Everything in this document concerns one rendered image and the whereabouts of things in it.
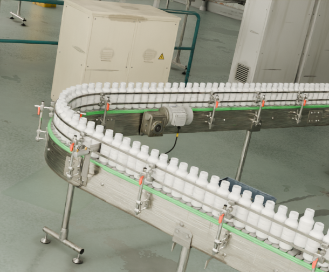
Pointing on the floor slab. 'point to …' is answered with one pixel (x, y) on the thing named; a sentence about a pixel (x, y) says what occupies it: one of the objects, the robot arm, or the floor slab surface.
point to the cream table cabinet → (113, 45)
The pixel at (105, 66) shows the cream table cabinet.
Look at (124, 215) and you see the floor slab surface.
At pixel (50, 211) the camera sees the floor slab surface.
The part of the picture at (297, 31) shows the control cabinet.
